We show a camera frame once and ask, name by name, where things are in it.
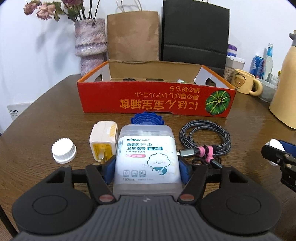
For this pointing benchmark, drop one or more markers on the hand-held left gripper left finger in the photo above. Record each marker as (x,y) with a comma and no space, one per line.
(111,167)

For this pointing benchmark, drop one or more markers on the white bowl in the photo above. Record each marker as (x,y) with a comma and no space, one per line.
(268,89)

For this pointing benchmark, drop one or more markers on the brown paper bag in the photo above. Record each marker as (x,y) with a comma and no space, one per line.
(133,37)

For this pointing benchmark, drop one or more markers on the yellow bear mug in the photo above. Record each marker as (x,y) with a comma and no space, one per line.
(241,81)

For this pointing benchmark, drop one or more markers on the white and yellow charger plug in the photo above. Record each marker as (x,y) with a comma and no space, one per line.
(103,139)

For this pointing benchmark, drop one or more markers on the white round lid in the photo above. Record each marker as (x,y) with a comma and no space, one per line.
(275,142)

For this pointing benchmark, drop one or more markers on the clear bottle blue label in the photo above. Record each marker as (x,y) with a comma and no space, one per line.
(269,60)

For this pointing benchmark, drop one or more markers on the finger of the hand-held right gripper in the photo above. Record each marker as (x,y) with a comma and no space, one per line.
(275,154)
(289,146)

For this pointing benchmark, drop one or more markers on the white ribbed cap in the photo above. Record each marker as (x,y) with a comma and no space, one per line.
(63,150)

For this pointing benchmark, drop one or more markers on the blue drink can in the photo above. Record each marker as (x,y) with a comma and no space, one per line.
(257,66)

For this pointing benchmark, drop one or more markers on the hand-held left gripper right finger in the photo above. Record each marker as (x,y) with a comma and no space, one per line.
(184,170)

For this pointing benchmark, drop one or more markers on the clear cotton bud box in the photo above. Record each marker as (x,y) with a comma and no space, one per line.
(148,160)

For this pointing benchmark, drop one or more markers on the black paper bag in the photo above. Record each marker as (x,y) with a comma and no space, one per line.
(194,32)

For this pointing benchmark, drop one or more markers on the cream thermos jug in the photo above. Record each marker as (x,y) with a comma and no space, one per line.
(285,92)

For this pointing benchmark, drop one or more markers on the dried rose bouquet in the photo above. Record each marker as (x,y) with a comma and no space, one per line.
(46,9)

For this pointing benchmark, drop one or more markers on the white wall outlet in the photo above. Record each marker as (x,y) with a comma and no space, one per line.
(17,111)

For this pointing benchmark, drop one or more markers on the red cardboard box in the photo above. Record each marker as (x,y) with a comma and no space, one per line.
(150,99)

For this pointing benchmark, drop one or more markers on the blue scalloped cap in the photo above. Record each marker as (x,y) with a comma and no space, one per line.
(146,118)

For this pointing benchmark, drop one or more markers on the mottled purple ceramic vase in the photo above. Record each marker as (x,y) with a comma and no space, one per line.
(90,39)

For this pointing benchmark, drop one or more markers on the clear container purple lid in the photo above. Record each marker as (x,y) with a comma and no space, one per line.
(233,62)

